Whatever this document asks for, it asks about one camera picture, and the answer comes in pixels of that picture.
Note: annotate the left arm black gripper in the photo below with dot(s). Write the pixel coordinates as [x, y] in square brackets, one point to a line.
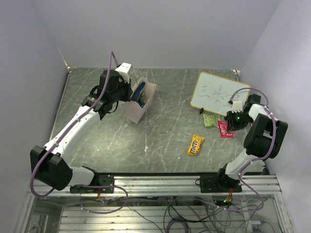
[129, 91]

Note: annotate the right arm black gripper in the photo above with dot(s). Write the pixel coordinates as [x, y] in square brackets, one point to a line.
[232, 125]

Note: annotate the red snack packet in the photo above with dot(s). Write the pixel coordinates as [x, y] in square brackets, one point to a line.
[223, 125]

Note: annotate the blue Burts chips bag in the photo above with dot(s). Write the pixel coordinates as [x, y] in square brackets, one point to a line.
[138, 91]

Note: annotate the white paper bag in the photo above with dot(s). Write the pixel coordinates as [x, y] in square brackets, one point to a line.
[133, 110]

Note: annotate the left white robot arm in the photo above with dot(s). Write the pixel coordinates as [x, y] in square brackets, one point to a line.
[49, 163]

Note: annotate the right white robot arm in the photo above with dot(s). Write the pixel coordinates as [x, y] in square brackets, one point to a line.
[263, 141]

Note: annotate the green snack packet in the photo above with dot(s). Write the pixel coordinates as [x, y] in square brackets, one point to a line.
[211, 120]

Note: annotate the yellow M&M's packet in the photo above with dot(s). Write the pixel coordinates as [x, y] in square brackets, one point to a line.
[195, 145]

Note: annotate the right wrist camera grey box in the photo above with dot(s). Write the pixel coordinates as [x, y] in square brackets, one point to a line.
[236, 106]

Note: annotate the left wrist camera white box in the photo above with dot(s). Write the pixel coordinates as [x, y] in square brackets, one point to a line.
[124, 70]

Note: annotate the whiteboard with yellow frame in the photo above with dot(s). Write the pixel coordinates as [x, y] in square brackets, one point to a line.
[212, 93]

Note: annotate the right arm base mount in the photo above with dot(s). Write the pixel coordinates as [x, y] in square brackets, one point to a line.
[218, 184]

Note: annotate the aluminium frame rail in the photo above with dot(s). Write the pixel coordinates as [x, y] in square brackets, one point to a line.
[155, 186]

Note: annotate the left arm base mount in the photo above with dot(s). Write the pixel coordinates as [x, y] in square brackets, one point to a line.
[100, 179]

